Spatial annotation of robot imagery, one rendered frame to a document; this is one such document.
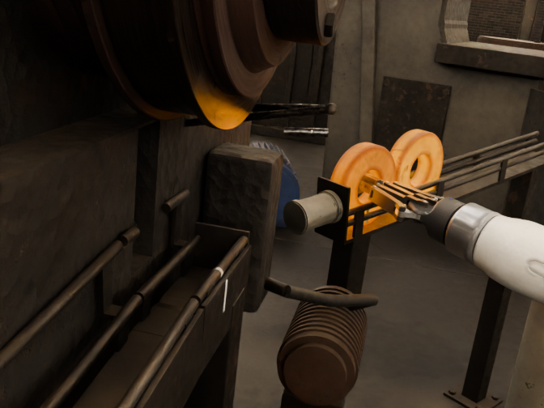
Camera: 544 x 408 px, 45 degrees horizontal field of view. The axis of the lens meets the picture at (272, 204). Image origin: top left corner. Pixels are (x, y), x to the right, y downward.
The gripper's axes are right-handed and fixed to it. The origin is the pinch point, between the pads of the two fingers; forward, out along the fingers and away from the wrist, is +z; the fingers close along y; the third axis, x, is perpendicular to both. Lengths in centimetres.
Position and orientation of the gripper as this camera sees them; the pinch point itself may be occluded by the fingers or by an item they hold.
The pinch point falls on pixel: (364, 181)
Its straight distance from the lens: 120.8
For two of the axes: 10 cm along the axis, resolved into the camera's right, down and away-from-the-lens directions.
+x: 1.7, -9.2, -3.6
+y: 7.4, -1.3, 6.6
